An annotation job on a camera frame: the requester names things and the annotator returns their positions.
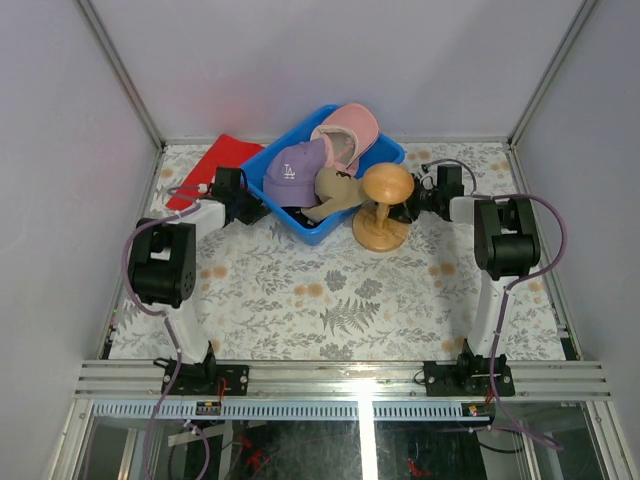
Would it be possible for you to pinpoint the black cap in bin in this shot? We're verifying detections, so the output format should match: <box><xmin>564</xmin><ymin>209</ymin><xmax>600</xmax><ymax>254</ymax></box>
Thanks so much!
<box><xmin>285</xmin><ymin>207</ymin><xmax>319</xmax><ymax>229</ymax></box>

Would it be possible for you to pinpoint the aluminium front rail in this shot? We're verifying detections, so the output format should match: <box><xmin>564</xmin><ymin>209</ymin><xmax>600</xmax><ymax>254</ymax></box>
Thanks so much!
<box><xmin>74</xmin><ymin>359</ymin><xmax>614</xmax><ymax>421</ymax></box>

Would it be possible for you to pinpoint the wooden hat stand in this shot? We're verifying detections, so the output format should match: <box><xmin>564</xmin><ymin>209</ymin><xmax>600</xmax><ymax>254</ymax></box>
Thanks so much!
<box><xmin>352</xmin><ymin>163</ymin><xmax>414</xmax><ymax>253</ymax></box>

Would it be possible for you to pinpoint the red folded cloth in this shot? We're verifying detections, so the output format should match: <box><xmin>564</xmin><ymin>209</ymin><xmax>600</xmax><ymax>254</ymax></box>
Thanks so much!
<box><xmin>166</xmin><ymin>134</ymin><xmax>264</xmax><ymax>211</ymax></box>

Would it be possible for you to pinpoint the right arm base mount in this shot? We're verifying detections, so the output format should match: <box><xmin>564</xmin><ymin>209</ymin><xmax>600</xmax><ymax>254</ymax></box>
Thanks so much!
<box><xmin>422</xmin><ymin>353</ymin><xmax>515</xmax><ymax>398</ymax></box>

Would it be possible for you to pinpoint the blue plastic bin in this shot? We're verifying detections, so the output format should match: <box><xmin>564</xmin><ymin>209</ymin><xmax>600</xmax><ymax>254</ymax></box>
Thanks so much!
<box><xmin>241</xmin><ymin>104</ymin><xmax>405</xmax><ymax>246</ymax></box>

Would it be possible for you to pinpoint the floral table mat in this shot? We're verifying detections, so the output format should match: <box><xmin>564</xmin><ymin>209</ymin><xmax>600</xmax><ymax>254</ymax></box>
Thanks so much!
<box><xmin>108</xmin><ymin>142</ymin><xmax>565</xmax><ymax>361</ymax></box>

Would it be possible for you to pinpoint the purple LA baseball cap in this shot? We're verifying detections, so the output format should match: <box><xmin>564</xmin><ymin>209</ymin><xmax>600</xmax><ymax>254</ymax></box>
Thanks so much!
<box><xmin>263</xmin><ymin>138</ymin><xmax>326</xmax><ymax>208</ymax></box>

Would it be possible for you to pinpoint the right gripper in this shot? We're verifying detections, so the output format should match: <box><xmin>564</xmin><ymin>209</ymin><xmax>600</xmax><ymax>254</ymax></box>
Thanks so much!
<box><xmin>375</xmin><ymin>174</ymin><xmax>442</xmax><ymax>225</ymax></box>

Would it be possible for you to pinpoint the pink baseball cap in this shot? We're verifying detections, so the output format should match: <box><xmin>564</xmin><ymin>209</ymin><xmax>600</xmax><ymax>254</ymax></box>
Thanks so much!
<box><xmin>311</xmin><ymin>103</ymin><xmax>380</xmax><ymax>176</ymax></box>

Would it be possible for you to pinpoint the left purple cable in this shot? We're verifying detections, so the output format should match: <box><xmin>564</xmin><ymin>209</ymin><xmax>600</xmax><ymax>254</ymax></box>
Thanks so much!
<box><xmin>122</xmin><ymin>183</ymin><xmax>211</xmax><ymax>479</ymax></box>

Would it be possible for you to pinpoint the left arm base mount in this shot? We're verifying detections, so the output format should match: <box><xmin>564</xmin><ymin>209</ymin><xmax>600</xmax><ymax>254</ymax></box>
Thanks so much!
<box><xmin>153</xmin><ymin>352</ymin><xmax>250</xmax><ymax>399</ymax></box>

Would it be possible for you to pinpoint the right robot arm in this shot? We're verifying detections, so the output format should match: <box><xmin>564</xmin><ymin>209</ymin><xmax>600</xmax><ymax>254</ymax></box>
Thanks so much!
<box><xmin>392</xmin><ymin>164</ymin><xmax>541</xmax><ymax>395</ymax></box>

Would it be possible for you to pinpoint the beige baseball cap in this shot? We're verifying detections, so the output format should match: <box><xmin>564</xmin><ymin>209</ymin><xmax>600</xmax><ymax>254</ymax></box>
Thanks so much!
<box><xmin>301</xmin><ymin>168</ymin><xmax>370</xmax><ymax>223</ymax></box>

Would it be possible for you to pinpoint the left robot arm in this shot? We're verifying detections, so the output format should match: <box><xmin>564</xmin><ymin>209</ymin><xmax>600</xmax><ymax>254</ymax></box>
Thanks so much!
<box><xmin>121</xmin><ymin>167</ymin><xmax>270</xmax><ymax>395</ymax></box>

